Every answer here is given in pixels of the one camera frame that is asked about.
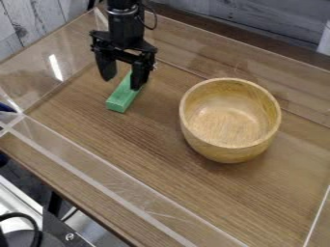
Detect clear acrylic tray walls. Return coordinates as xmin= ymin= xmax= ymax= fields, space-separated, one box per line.
xmin=0 ymin=7 xmax=330 ymax=247

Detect black table leg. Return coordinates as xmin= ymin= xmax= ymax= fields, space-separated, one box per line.
xmin=48 ymin=192 xmax=63 ymax=217

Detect green rectangular block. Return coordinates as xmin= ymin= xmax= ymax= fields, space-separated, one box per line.
xmin=106 ymin=71 xmax=139 ymax=113

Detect black metal bracket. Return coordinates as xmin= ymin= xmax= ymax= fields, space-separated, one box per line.
xmin=40 ymin=209 xmax=95 ymax=247

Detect black cable loop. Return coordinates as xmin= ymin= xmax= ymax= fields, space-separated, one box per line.
xmin=0 ymin=211 xmax=44 ymax=247

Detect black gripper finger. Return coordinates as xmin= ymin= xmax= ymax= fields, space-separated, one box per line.
xmin=130 ymin=60 xmax=151 ymax=91
xmin=94 ymin=50 xmax=118 ymax=81

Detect light wooden bowl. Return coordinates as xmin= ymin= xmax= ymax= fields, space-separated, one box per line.
xmin=179 ymin=77 xmax=282 ymax=163

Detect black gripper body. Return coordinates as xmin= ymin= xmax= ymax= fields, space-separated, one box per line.
xmin=91 ymin=30 xmax=158 ymax=69

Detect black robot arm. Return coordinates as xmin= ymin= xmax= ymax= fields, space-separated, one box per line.
xmin=91 ymin=0 xmax=158 ymax=91

